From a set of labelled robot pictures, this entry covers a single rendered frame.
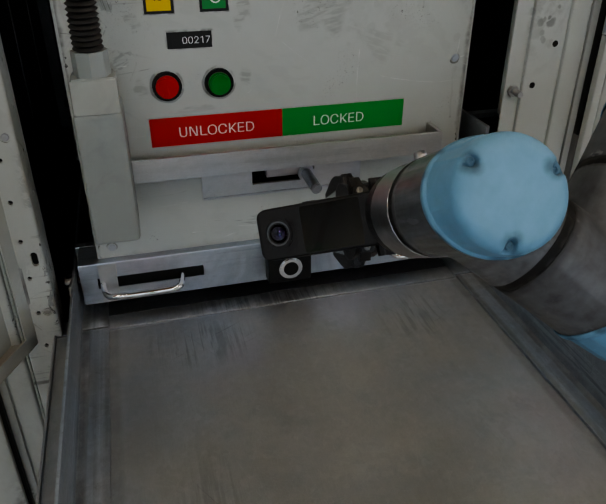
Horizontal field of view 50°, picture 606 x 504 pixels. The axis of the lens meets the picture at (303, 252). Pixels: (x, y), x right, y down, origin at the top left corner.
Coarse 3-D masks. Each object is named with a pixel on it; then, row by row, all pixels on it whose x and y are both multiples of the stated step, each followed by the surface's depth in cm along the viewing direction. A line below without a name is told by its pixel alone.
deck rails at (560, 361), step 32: (480, 288) 90; (512, 320) 84; (96, 352) 78; (544, 352) 78; (576, 352) 73; (64, 384) 64; (96, 384) 73; (576, 384) 73; (64, 416) 60; (96, 416) 69; (64, 448) 58; (96, 448) 65; (64, 480) 56; (96, 480) 62
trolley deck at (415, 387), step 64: (192, 320) 84; (256, 320) 84; (320, 320) 84; (384, 320) 84; (448, 320) 84; (128, 384) 74; (192, 384) 74; (256, 384) 74; (320, 384) 74; (384, 384) 74; (448, 384) 74; (512, 384) 74; (128, 448) 66; (192, 448) 66; (256, 448) 66; (320, 448) 66; (384, 448) 66; (448, 448) 66; (512, 448) 66; (576, 448) 66
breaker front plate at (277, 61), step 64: (64, 0) 67; (128, 0) 69; (192, 0) 70; (256, 0) 72; (320, 0) 74; (384, 0) 76; (448, 0) 78; (64, 64) 70; (128, 64) 72; (192, 64) 74; (256, 64) 76; (320, 64) 78; (384, 64) 80; (448, 64) 82; (128, 128) 75; (384, 128) 84; (448, 128) 86; (192, 192) 81; (256, 192) 83; (320, 192) 86
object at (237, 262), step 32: (96, 256) 83; (128, 256) 83; (160, 256) 83; (192, 256) 84; (224, 256) 86; (256, 256) 87; (320, 256) 90; (384, 256) 93; (96, 288) 83; (128, 288) 84; (192, 288) 87
